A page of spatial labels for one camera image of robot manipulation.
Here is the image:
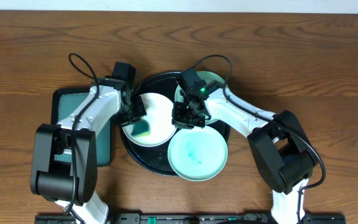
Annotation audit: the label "green yellow sponge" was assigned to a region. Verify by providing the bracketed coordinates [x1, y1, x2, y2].
[131, 119, 150, 137]

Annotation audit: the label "white plate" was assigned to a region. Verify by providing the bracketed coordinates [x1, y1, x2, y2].
[122, 93, 177, 147]

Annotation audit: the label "mint green plate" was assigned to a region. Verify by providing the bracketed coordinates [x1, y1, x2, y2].
[167, 126, 228, 182]
[174, 71, 224, 124]

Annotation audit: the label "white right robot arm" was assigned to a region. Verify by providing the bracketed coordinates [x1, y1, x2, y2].
[172, 80, 322, 223]

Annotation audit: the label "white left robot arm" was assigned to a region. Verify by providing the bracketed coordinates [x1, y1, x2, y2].
[30, 78, 145, 223]

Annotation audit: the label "round black tray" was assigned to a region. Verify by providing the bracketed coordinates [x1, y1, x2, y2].
[119, 71, 231, 177]

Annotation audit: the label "dark green rectangular tray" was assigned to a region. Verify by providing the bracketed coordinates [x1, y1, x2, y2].
[51, 87, 112, 167]

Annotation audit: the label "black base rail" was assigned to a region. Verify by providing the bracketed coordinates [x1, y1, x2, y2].
[34, 212, 346, 224]

